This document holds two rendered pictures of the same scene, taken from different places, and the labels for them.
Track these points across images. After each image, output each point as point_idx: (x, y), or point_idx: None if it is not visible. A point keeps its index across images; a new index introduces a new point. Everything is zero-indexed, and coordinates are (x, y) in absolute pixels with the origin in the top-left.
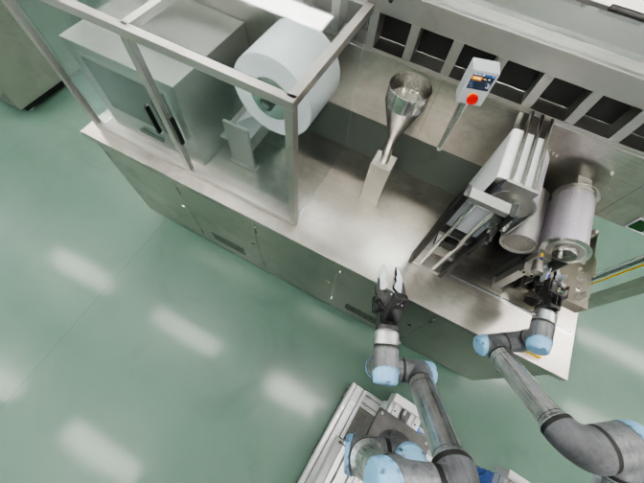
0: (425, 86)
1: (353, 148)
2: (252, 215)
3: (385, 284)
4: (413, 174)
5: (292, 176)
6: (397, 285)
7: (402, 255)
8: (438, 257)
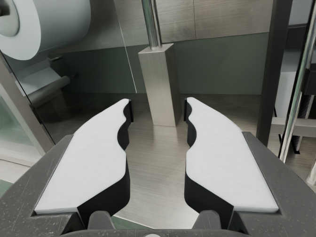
0: None
1: (144, 90)
2: (4, 173)
3: (107, 161)
4: (213, 91)
5: None
6: (208, 153)
7: None
8: (304, 163)
